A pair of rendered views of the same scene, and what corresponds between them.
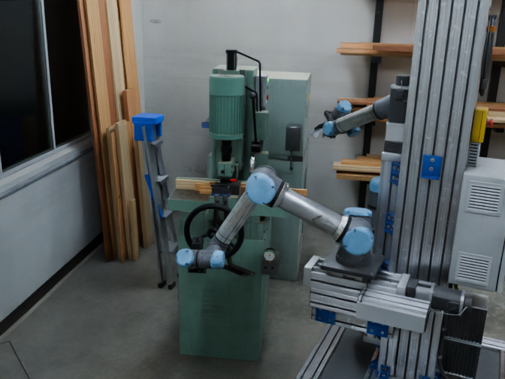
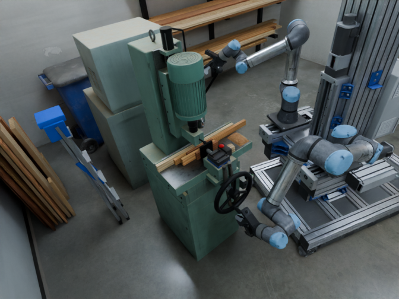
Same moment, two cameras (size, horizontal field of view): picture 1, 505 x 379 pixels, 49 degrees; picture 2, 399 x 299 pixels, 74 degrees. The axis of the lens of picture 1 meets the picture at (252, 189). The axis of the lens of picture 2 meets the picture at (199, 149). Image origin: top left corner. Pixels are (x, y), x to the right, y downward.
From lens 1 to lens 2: 203 cm
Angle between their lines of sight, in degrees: 41
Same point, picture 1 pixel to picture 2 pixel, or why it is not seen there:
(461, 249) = (382, 120)
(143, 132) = (59, 132)
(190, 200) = (192, 178)
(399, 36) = not seen: outside the picture
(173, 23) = not seen: outside the picture
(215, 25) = not seen: outside the picture
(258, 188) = (344, 164)
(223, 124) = (199, 105)
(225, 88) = (198, 73)
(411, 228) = (352, 120)
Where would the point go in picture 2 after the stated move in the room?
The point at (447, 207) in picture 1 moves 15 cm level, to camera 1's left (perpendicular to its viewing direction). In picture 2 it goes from (376, 99) to (366, 110)
